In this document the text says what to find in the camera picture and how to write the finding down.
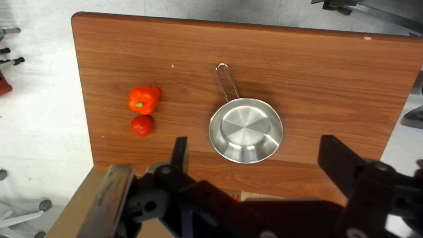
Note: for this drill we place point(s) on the brown cardboard sheet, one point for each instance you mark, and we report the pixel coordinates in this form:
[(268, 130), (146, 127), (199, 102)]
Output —
[(97, 207)]

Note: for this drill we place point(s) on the wooden table top board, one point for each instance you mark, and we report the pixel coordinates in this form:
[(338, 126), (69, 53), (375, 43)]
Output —
[(348, 85)]

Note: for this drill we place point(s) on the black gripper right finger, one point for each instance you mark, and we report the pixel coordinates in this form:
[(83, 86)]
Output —
[(340, 163)]

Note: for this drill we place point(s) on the silver metal pan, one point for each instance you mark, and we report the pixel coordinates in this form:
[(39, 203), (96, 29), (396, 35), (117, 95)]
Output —
[(244, 130)]

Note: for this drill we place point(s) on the red perforated block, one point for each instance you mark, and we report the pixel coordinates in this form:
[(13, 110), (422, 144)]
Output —
[(5, 86)]

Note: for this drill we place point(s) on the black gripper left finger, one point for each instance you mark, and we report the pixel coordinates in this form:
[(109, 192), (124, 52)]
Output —
[(180, 155)]

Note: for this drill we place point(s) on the red tomato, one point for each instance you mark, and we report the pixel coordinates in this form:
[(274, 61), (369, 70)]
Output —
[(142, 125)]

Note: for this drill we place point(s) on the orange bell pepper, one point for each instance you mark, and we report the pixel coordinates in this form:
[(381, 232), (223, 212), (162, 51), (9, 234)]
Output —
[(145, 99)]

